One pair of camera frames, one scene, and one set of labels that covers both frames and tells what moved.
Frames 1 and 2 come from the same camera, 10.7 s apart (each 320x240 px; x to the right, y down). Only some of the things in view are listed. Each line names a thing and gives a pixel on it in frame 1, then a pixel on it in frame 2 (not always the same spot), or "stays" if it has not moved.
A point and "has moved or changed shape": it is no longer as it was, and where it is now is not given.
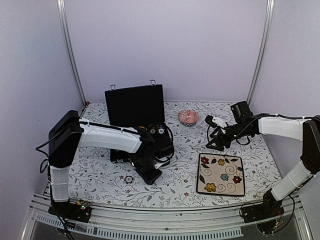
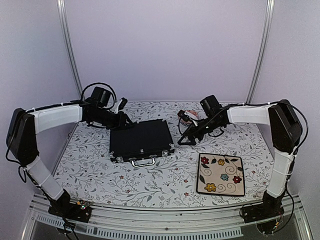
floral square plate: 220,174 stays
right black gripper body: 220,137 → 201,134
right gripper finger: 214,132 → 187,133
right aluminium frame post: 265,45 stays
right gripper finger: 210,146 → 187,143
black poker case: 132,108 has moved or changed shape
